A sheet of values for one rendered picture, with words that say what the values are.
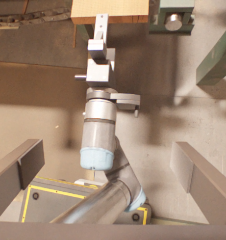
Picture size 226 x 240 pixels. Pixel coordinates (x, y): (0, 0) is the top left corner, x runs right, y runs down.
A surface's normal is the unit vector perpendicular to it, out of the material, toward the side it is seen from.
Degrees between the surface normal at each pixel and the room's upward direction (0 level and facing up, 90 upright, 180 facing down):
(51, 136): 0
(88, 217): 67
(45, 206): 0
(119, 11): 0
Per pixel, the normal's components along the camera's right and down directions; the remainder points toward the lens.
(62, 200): -0.12, -0.16
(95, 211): 0.48, -0.81
